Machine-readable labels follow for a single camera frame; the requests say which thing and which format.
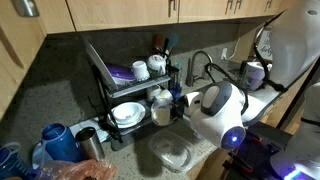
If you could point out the white bowl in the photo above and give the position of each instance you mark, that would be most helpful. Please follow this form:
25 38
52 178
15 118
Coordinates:
126 111

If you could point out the blue dish soap bottle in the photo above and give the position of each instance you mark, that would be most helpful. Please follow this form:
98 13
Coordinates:
178 88

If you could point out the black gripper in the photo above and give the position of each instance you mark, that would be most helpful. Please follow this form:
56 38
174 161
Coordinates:
183 108

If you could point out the white wall outlet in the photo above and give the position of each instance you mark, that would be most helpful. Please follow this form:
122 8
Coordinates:
224 54

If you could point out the blue measuring pitcher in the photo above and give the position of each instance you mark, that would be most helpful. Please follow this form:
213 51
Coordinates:
10 165

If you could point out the wooden side cabinet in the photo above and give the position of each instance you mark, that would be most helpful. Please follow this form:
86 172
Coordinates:
16 50

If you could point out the purple bowl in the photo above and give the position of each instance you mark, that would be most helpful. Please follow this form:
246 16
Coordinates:
120 73

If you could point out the blue plastic jug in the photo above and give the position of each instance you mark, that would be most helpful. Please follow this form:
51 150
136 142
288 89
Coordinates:
61 143

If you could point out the stainless steel tumbler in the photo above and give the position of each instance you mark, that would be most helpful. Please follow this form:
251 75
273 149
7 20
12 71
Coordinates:
91 146

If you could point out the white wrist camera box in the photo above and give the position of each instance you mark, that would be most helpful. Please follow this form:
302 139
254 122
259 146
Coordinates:
193 101

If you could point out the red spatula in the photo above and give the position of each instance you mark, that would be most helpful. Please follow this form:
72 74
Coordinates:
158 41

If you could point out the dark robot mount platform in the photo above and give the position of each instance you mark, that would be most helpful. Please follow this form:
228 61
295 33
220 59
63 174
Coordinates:
266 140

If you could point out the curved metal faucet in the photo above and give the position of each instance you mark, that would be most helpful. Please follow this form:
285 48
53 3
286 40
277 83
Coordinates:
190 71

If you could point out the orange plastic bag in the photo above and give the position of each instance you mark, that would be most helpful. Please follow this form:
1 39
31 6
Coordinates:
83 171

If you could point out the white paper sheet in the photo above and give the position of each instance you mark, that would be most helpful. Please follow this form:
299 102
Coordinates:
83 126

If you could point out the black kitchen utensil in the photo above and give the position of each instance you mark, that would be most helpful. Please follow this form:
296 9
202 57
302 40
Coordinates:
165 46

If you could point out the rectangular clear plastic container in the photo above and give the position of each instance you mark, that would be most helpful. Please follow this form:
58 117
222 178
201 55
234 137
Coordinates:
173 153

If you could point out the black utensil holder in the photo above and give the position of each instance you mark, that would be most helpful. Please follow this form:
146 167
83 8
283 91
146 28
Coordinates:
170 80

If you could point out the white mug with red print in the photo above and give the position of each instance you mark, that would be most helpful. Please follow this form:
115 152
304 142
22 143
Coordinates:
156 63

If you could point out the black two-tier dish rack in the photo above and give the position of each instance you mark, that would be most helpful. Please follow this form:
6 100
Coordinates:
140 85

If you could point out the teal spatula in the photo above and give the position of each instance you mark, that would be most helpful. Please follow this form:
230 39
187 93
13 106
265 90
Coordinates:
172 40

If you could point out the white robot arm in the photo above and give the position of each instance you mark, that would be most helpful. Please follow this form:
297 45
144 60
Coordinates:
293 43

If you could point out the wooden upper cabinets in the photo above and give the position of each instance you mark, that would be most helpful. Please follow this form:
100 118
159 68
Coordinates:
123 13

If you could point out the white cutting board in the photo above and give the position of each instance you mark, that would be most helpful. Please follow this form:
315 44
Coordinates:
98 65

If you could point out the water filter pitcher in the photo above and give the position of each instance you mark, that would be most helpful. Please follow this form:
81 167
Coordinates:
253 71

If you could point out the stacked white plates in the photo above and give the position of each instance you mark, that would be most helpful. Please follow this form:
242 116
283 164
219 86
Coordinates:
135 124

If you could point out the plain white mug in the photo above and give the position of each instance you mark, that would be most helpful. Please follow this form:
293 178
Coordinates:
152 93
165 94
140 70

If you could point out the clear glass bowl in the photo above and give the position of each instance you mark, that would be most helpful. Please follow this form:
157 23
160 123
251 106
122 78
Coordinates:
155 111

